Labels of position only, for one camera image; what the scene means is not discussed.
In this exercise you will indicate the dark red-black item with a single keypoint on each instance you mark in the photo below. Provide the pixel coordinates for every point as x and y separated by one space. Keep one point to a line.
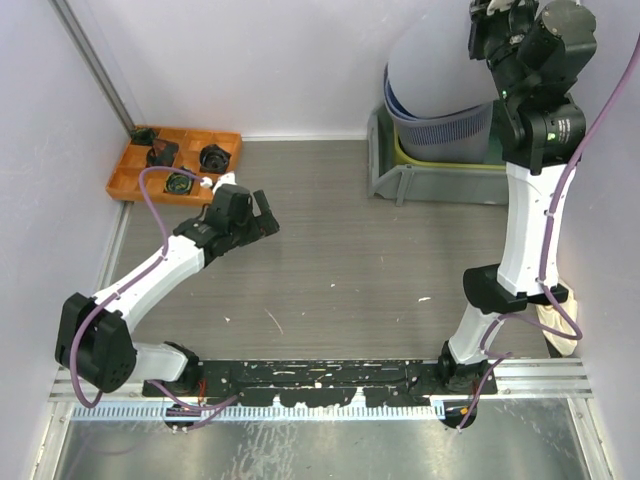
162 153

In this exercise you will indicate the light grey round bin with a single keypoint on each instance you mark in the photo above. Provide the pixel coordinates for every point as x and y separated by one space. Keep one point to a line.
430 40

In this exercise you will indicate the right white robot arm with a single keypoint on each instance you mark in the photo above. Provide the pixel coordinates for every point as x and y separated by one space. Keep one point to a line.
539 140

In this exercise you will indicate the black round item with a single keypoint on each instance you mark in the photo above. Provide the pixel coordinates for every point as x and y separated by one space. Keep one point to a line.
214 159

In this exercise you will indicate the cream cloth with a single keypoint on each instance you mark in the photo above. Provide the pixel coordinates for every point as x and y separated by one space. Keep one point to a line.
558 346

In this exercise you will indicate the yellow plastic basin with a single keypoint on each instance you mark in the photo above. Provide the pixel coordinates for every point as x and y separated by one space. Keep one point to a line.
440 162

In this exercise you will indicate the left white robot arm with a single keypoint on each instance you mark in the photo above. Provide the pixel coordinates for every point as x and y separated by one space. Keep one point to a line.
95 332

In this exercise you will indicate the blue plastic bucket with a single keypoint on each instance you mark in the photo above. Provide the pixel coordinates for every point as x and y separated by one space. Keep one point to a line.
395 100

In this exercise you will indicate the white slotted cable duct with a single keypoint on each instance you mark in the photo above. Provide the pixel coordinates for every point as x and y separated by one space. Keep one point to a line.
163 410

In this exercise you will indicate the green-yellow black item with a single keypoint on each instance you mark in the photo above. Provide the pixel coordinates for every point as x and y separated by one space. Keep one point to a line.
180 182

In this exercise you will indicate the dark grey ribbed bin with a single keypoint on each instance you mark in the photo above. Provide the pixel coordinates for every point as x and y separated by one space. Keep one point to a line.
461 124

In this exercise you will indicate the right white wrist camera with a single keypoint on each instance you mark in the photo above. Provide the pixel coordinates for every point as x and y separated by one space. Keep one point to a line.
495 6

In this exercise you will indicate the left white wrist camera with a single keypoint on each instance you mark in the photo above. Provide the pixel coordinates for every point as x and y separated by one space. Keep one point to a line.
215 184

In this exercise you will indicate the black item top-left compartment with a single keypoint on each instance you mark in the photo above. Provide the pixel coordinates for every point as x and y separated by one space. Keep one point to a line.
143 136

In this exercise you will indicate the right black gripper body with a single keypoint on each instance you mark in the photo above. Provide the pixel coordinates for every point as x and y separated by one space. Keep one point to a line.
505 30

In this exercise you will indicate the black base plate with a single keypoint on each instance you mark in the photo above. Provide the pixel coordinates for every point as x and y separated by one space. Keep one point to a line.
325 383

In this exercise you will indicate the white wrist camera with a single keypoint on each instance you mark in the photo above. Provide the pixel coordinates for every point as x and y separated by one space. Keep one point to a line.
495 6
215 184

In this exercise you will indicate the orange compartment tray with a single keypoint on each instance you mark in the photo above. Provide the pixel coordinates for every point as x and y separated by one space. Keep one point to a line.
124 181

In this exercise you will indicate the grey storage crate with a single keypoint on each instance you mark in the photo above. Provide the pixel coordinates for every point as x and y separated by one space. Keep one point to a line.
392 175

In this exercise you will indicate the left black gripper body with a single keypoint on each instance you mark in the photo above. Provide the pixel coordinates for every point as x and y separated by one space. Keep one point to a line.
250 228

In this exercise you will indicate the aluminium rail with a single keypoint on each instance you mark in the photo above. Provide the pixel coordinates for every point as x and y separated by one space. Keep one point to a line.
542 378

